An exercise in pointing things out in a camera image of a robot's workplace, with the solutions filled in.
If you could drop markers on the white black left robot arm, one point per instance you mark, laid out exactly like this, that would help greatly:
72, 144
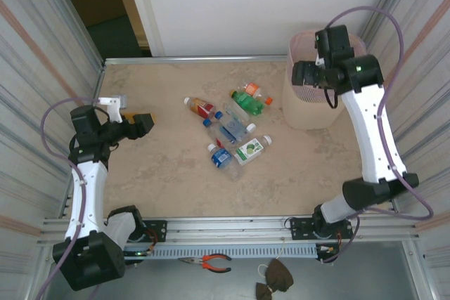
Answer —
86, 187

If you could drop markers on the aluminium front rail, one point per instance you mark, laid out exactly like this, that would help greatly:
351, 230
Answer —
228, 228

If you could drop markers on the large brown cloth pouch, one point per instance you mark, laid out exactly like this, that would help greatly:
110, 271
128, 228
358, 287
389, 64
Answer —
277, 277

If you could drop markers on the aluminium rail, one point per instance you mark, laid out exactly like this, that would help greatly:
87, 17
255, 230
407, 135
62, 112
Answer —
197, 58
228, 228

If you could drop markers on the green soda bottle yellow cap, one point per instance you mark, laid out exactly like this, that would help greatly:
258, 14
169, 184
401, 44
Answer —
249, 105

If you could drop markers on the beige plastic bin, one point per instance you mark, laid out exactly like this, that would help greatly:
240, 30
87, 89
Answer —
306, 114

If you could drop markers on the blue label bottle white cap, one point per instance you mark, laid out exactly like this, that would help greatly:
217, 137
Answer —
221, 157

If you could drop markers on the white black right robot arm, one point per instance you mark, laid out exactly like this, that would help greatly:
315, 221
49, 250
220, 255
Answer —
369, 131

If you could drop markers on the pink mesh bin liner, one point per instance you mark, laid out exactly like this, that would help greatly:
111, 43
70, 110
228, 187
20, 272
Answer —
304, 94

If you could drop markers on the clear square bottle white cap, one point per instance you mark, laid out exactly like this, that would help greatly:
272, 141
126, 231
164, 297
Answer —
250, 127

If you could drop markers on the tea bottle red gold label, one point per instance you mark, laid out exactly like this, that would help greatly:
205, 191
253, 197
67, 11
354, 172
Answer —
202, 107

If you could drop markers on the small circuit board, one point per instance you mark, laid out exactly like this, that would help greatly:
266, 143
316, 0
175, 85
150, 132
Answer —
328, 249
137, 253

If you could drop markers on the lime label bottle white cap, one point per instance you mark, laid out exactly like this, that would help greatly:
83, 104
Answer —
249, 149

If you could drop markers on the aluminium back rail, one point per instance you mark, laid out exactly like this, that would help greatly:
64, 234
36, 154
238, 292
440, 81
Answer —
197, 58

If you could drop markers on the clear bottle blue cap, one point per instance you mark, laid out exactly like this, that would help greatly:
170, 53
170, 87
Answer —
207, 123

